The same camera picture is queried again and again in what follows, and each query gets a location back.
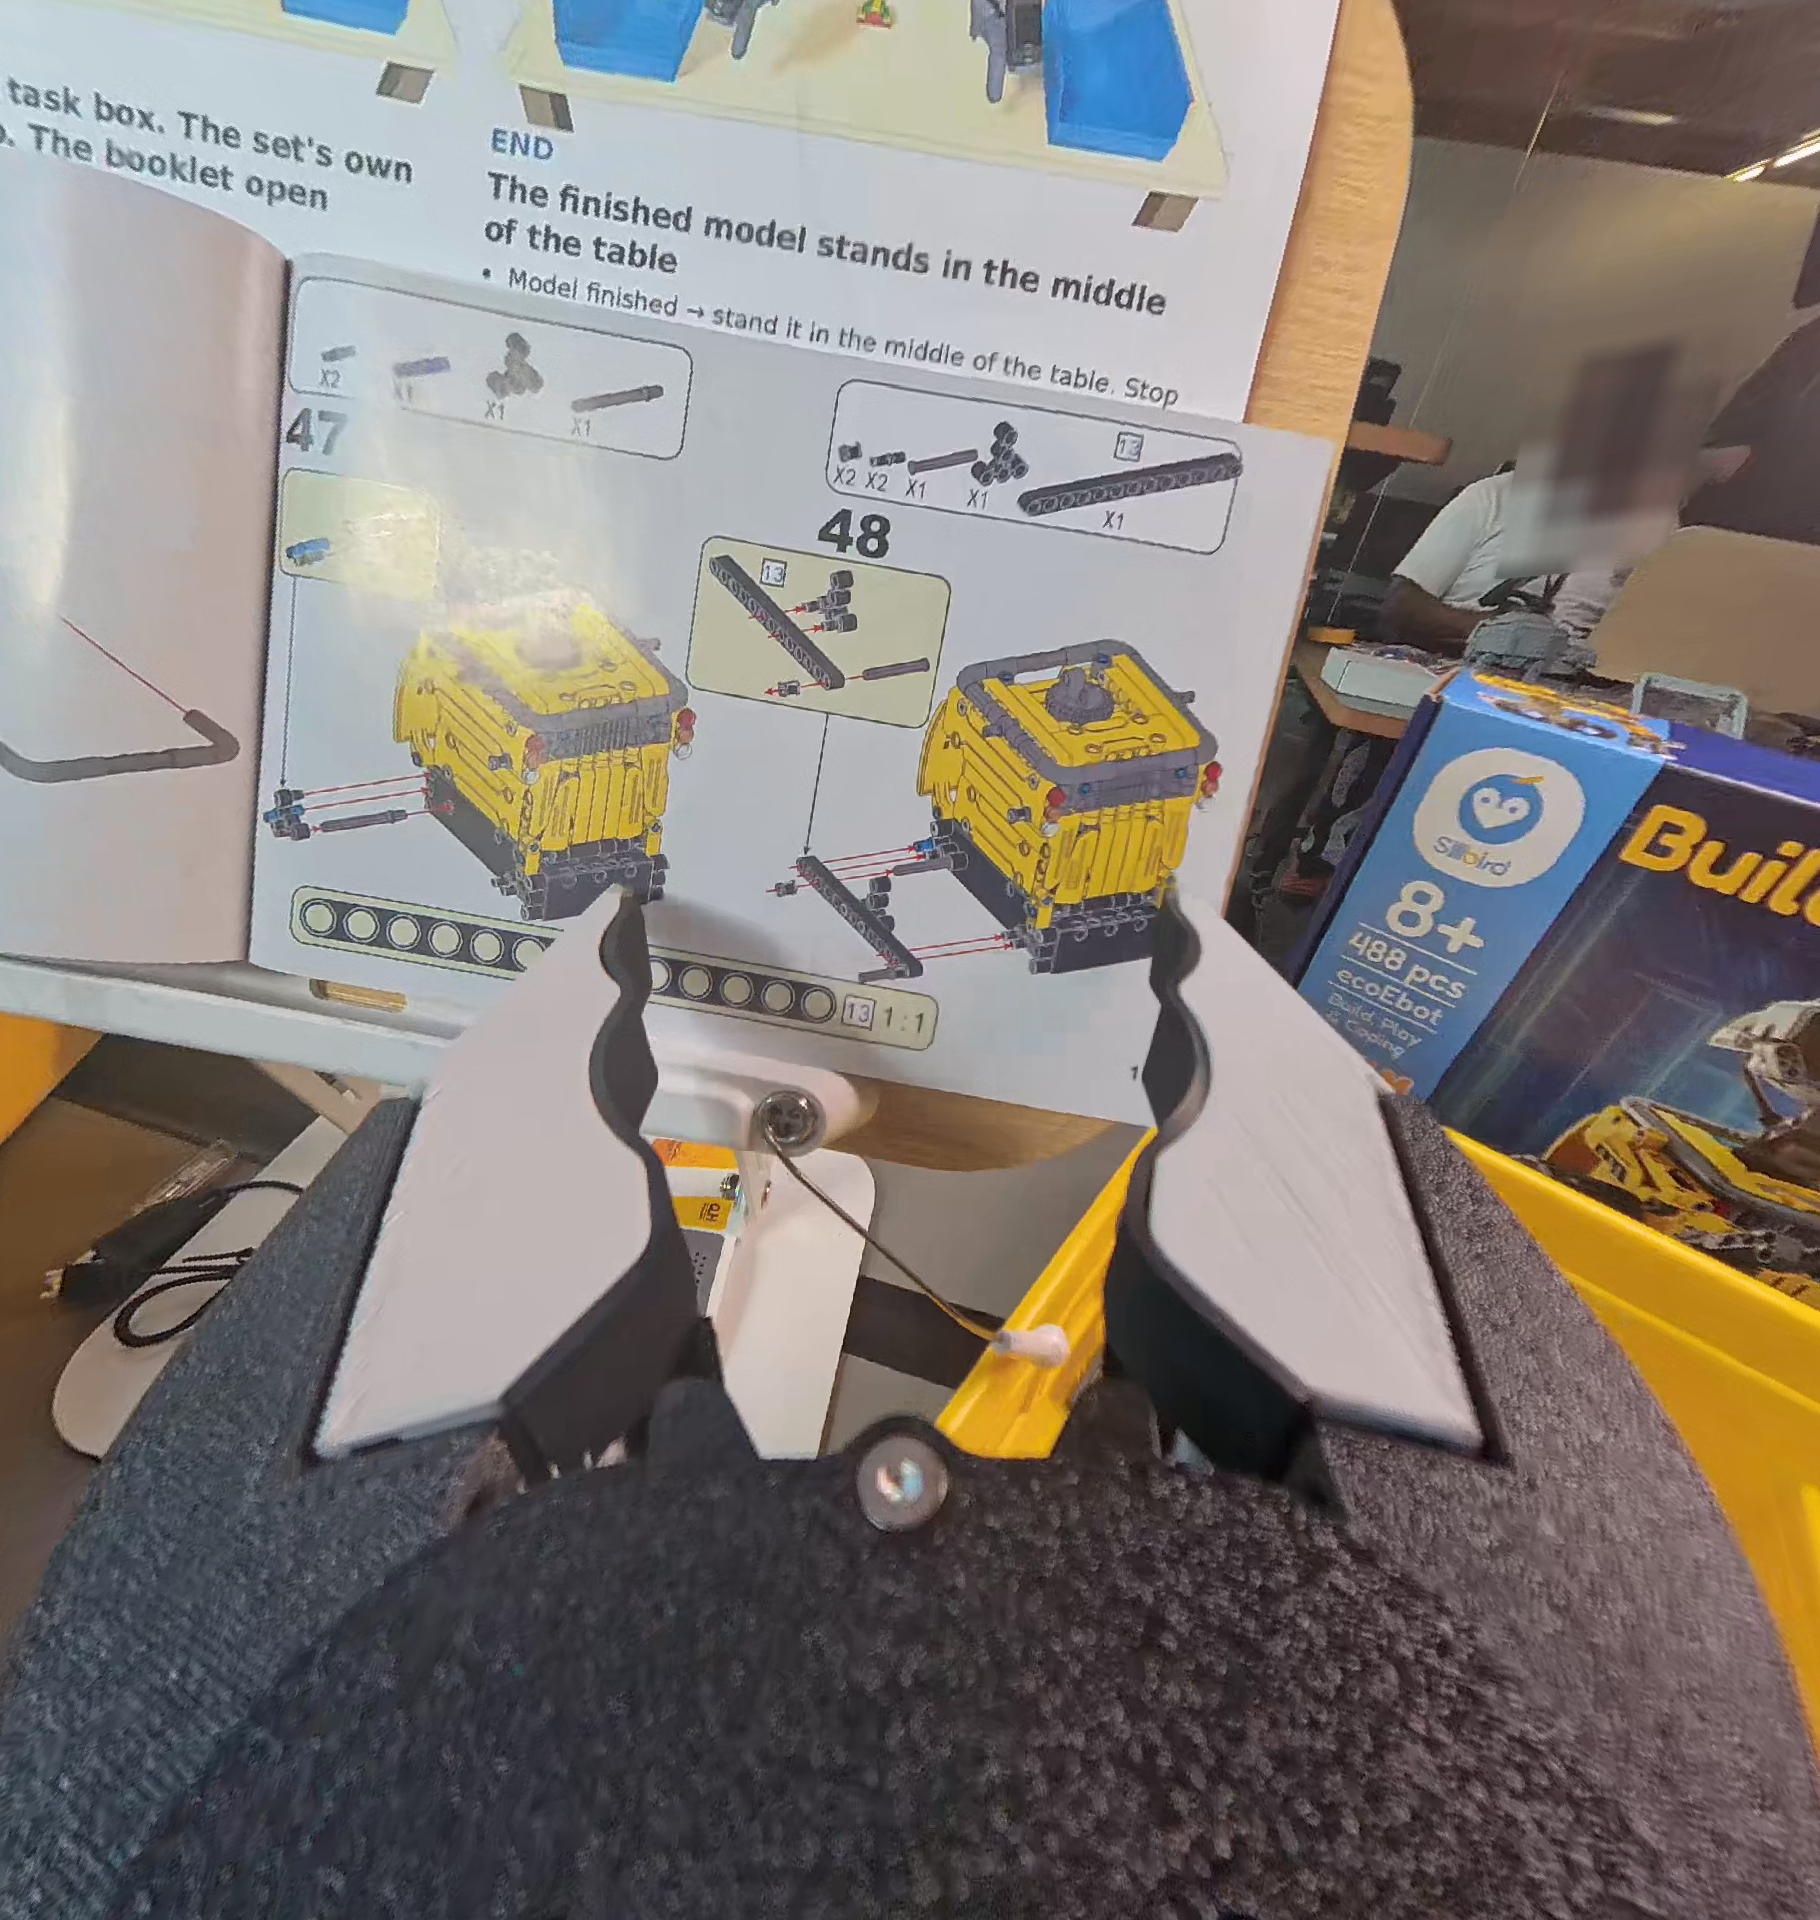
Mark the white page holder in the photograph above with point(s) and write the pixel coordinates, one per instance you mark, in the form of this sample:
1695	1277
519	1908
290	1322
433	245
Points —
400	1035

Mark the yellow bin with many pieces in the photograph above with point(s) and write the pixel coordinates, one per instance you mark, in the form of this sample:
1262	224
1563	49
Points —
1720	1425

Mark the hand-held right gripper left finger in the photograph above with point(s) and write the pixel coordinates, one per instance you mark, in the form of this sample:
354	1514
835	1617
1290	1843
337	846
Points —
505	1200

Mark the printed task sheet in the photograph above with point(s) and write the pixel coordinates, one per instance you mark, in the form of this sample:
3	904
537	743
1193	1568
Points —
701	164

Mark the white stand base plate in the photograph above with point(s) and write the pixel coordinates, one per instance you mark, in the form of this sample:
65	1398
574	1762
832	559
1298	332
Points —
791	1305

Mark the blue robot kit box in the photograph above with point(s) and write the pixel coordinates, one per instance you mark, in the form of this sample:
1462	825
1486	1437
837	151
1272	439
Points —
1570	931

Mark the grey lego model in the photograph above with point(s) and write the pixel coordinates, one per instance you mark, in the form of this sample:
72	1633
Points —
1518	639

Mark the open instruction booklet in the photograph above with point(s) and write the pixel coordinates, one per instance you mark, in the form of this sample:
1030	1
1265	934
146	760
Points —
624	631

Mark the yellow grey sticker sheet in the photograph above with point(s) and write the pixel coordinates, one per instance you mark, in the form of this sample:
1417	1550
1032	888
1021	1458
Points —
696	1209

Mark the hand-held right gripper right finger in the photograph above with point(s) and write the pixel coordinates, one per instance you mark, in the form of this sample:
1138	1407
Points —
1284	1215

